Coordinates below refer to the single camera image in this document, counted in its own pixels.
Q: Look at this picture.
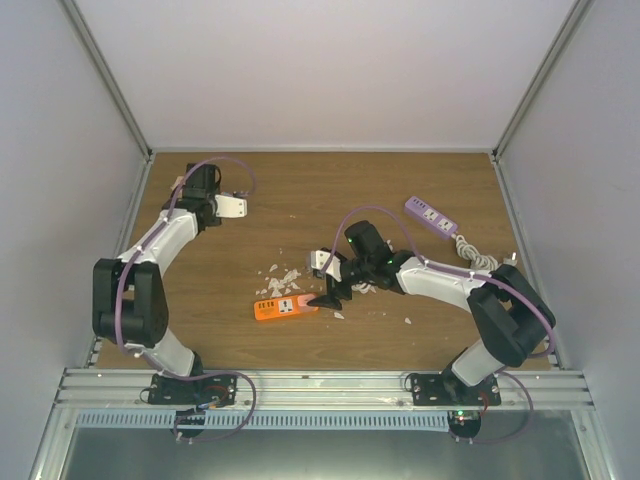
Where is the peach cube power adapter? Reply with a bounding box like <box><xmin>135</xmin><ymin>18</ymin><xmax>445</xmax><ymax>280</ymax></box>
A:
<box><xmin>170</xmin><ymin>176</ymin><xmax>184</xmax><ymax>192</ymax></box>

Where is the orange power strip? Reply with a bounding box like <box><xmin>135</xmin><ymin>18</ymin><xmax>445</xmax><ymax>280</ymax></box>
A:
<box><xmin>253</xmin><ymin>294</ymin><xmax>319</xmax><ymax>322</ymax></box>

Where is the purple power strip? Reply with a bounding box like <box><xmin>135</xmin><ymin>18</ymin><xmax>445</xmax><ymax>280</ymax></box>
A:
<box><xmin>404</xmin><ymin>196</ymin><xmax>458</xmax><ymax>240</ymax></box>

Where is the white purple strip cable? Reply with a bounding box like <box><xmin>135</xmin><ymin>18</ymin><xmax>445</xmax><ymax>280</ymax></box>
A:
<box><xmin>452</xmin><ymin>232</ymin><xmax>519</xmax><ymax>269</ymax></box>

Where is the pink plug adapter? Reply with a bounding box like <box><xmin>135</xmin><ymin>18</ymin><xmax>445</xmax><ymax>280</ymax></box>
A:
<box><xmin>298</xmin><ymin>294</ymin><xmax>316</xmax><ymax>307</ymax></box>

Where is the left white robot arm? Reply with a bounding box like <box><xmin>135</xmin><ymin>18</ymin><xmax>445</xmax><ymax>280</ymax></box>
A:
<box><xmin>92</xmin><ymin>162</ymin><xmax>221</xmax><ymax>404</ymax></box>

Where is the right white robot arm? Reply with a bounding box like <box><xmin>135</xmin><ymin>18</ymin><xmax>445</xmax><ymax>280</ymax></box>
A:
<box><xmin>309</xmin><ymin>221</ymin><xmax>556</xmax><ymax>405</ymax></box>

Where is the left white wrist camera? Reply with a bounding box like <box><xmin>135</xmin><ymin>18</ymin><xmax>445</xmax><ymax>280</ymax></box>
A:
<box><xmin>214</xmin><ymin>194</ymin><xmax>248</xmax><ymax>219</ymax></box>

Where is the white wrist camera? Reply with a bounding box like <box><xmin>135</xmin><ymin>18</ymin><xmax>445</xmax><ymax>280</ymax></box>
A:
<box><xmin>214</xmin><ymin>194</ymin><xmax>248</xmax><ymax>219</ymax></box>
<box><xmin>306</xmin><ymin>249</ymin><xmax>346</xmax><ymax>282</ymax></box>

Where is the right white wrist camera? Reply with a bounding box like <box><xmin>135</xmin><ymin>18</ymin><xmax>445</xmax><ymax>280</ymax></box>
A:
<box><xmin>306</xmin><ymin>249</ymin><xmax>346</xmax><ymax>282</ymax></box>

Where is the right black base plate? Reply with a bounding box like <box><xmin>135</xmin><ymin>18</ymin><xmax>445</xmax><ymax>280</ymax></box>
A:
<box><xmin>404</xmin><ymin>372</ymin><xmax>502</xmax><ymax>407</ymax></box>

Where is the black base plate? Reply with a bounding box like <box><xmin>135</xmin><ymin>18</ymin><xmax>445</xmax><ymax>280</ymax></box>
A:
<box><xmin>139</xmin><ymin>374</ymin><xmax>237</xmax><ymax>409</ymax></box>
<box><xmin>404</xmin><ymin>372</ymin><xmax>502</xmax><ymax>407</ymax></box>

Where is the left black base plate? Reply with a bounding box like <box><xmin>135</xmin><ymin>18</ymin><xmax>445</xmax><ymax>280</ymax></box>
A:
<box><xmin>139</xmin><ymin>374</ymin><xmax>237</xmax><ymax>409</ymax></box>

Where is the grey slotted cable duct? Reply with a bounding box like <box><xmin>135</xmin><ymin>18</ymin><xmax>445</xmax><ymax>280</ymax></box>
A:
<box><xmin>76</xmin><ymin>409</ymin><xmax>449</xmax><ymax>433</ymax></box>

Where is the aluminium front rail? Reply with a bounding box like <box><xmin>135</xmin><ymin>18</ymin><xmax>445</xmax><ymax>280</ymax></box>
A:
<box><xmin>54</xmin><ymin>369</ymin><xmax>595</xmax><ymax>411</ymax></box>

